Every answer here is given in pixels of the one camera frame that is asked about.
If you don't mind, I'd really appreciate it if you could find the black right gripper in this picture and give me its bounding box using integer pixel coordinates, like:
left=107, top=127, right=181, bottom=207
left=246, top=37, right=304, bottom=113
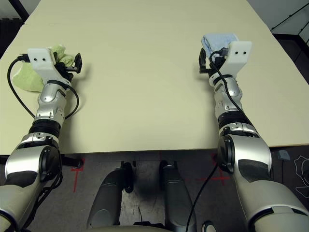
left=199, top=47, right=227, bottom=79

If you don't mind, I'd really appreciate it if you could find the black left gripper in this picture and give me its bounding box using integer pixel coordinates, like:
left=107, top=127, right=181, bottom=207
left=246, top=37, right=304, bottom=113
left=54, top=53, right=84, bottom=82

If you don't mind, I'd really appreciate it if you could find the green terry towel white trim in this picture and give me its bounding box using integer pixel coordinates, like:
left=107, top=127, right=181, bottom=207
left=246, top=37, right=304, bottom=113
left=12, top=43, right=75, bottom=93

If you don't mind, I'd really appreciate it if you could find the light blue folded towel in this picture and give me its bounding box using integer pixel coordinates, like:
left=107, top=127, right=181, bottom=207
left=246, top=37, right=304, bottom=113
left=201, top=32, right=239, bottom=58

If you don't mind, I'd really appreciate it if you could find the black foam floor mat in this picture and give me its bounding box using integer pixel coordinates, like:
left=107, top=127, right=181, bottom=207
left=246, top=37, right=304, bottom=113
left=0, top=18, right=25, bottom=58

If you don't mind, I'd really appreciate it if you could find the black slanted metal bar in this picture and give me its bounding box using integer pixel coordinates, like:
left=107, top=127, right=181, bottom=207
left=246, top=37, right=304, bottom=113
left=270, top=4, right=309, bottom=31

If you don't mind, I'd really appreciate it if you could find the black table base bar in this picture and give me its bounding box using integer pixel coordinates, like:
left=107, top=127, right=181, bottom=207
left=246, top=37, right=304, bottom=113
left=60, top=154, right=84, bottom=167

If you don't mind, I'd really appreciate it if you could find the grey robot right leg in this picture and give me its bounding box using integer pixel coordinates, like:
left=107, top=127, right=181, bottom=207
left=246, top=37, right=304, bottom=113
left=159, top=160, right=197, bottom=232

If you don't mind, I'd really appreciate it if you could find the grey robot leg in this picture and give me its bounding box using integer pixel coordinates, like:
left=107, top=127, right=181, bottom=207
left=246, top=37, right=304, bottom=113
left=159, top=160, right=197, bottom=232
left=86, top=161, right=134, bottom=229

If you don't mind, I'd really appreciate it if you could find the grey robot left leg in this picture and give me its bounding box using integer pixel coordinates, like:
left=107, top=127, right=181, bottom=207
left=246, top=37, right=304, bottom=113
left=86, top=161, right=134, bottom=229

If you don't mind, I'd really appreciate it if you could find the beige robot torso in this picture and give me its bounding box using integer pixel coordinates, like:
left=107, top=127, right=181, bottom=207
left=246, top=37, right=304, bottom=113
left=84, top=224, right=169, bottom=232

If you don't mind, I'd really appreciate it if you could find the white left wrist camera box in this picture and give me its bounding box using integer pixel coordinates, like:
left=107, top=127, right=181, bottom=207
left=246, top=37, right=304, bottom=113
left=27, top=47, right=72, bottom=85

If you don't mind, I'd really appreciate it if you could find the black left wrist camera cable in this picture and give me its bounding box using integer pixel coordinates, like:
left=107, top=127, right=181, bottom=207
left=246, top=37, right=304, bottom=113
left=7, top=53, right=80, bottom=120

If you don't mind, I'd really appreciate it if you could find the black metal table frame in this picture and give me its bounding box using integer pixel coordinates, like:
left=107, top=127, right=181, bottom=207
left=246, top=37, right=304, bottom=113
left=11, top=0, right=31, bottom=21

